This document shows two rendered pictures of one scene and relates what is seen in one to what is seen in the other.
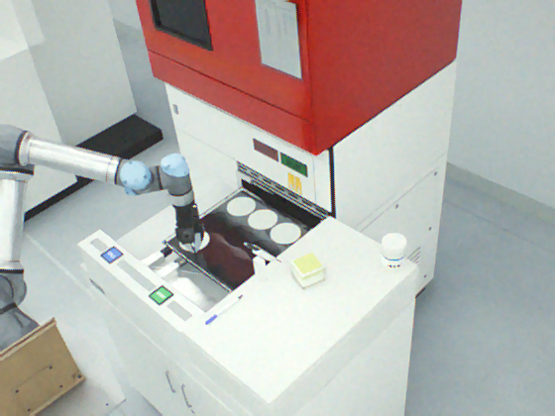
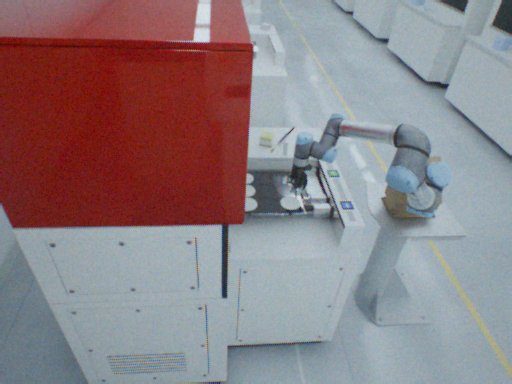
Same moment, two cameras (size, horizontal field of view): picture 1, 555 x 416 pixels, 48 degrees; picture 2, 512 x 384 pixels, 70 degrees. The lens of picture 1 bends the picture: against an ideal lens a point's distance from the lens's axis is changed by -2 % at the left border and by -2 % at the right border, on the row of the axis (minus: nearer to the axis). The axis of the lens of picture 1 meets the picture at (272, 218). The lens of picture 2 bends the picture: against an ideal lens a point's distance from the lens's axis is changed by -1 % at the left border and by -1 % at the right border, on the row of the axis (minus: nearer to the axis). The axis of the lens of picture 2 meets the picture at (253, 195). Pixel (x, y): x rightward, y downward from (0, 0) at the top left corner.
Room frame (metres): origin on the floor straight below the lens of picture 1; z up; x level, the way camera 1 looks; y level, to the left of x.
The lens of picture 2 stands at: (2.86, 0.89, 2.09)
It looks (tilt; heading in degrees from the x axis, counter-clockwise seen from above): 39 degrees down; 213
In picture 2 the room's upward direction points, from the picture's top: 4 degrees clockwise
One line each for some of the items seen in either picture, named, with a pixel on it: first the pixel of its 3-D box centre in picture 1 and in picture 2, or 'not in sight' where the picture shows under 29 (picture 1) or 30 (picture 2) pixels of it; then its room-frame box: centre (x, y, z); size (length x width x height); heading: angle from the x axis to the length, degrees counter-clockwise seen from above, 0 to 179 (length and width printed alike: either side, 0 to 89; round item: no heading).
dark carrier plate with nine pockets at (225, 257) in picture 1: (239, 237); (266, 190); (1.55, 0.11, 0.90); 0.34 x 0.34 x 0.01; 40
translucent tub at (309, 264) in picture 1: (307, 271); (267, 139); (1.26, -0.08, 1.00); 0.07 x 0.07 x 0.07; 21
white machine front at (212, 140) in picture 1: (244, 154); (224, 196); (1.84, 0.07, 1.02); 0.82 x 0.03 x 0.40; 40
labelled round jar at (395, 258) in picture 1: (393, 253); not in sight; (1.28, -0.34, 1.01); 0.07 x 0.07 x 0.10
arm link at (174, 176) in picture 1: (175, 174); (303, 145); (1.51, 0.27, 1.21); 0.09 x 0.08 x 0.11; 95
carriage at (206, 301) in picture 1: (183, 291); (314, 193); (1.36, 0.31, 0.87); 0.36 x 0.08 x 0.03; 40
